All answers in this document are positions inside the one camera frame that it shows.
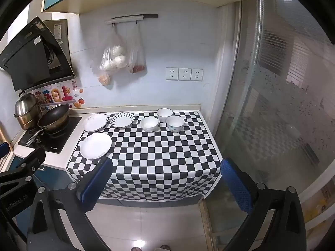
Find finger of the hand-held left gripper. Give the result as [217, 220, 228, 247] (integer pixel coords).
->
[0, 148, 46, 187]
[0, 142, 10, 160]

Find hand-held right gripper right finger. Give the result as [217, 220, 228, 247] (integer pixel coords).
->
[220, 158, 307, 251]

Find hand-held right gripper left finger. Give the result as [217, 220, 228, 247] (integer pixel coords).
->
[27, 157, 113, 251]

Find plain white bowl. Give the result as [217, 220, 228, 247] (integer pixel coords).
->
[140, 117, 160, 132]

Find white bowl dark rim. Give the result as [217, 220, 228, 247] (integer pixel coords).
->
[156, 108, 173, 123]

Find wooden board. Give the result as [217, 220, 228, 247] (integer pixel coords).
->
[0, 120, 14, 152]

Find black induction cooktop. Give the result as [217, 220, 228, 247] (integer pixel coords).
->
[18, 116, 83, 154]

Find plain white plate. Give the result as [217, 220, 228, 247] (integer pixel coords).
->
[80, 132, 113, 160]

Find stainless steel pot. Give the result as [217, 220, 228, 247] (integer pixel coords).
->
[14, 90, 44, 131]

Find dark frying pan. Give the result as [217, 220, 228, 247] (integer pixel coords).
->
[25, 104, 71, 147]

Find white floral plate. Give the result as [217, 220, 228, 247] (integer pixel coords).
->
[83, 113, 108, 132]

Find black white checkered tablecloth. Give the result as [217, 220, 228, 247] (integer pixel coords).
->
[66, 111, 223, 200]

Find white plate striped rim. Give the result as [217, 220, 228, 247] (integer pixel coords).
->
[110, 112, 135, 129]

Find white bowl with print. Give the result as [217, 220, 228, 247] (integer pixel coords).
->
[166, 115, 185, 133]

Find black range hood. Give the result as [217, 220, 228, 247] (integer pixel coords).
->
[0, 17, 75, 92]

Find plastic bag red contents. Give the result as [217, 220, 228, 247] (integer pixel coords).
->
[127, 22, 147, 74]

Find plastic bag white contents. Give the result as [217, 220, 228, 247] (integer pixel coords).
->
[90, 23, 130, 72]

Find colourful wall stickers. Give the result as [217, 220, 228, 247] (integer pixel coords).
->
[33, 81, 85, 109]

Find white wall socket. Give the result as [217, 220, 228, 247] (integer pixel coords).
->
[191, 68, 204, 81]
[166, 67, 179, 80]
[179, 68, 192, 81]

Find wall hook rail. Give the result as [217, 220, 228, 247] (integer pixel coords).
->
[105, 14, 159, 26]

